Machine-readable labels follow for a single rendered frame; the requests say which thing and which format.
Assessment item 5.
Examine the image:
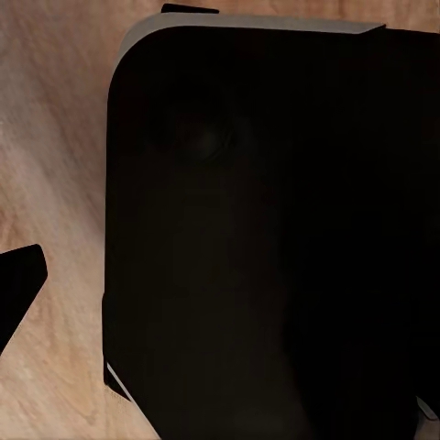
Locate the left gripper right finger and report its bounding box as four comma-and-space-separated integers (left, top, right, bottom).
411, 243, 440, 316

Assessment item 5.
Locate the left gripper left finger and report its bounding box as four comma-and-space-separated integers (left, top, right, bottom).
0, 244, 48, 354

